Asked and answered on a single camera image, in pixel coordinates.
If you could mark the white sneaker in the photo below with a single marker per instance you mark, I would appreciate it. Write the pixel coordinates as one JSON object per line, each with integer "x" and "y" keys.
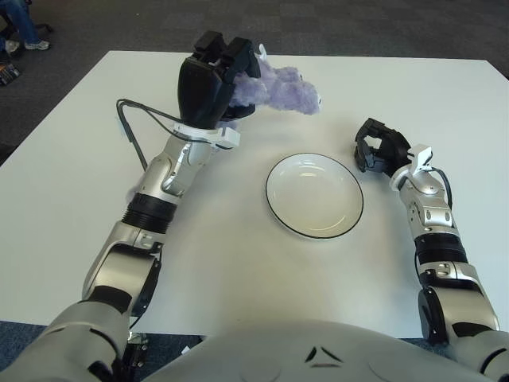
{"x": 37, "y": 45}
{"x": 11, "y": 47}

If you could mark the black office chair base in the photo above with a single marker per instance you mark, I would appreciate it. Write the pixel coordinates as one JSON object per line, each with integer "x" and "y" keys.
{"x": 44, "y": 28}

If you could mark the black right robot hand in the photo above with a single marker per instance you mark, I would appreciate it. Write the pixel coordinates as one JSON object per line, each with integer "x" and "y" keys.
{"x": 391, "y": 151}

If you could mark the person leg in blue jeans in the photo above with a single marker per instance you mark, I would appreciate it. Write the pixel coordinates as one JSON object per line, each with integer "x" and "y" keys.
{"x": 22, "y": 20}

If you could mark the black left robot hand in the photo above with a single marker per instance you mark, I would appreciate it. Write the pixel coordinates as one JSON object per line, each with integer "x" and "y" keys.
{"x": 199, "y": 91}

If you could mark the white plate with black rim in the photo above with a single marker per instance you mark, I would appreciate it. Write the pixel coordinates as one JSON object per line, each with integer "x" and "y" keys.
{"x": 314, "y": 195}

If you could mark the silver robot torso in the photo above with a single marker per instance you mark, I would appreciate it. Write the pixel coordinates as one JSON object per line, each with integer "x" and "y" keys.
{"x": 278, "y": 350}

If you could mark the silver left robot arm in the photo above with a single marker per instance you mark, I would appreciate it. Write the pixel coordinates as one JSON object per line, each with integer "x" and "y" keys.
{"x": 159, "y": 183}

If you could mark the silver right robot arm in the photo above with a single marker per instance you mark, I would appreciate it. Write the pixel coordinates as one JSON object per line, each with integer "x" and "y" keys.
{"x": 433, "y": 215}

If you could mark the purple plush bunny doll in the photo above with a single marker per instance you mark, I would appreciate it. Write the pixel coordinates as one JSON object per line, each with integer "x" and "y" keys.
{"x": 286, "y": 87}

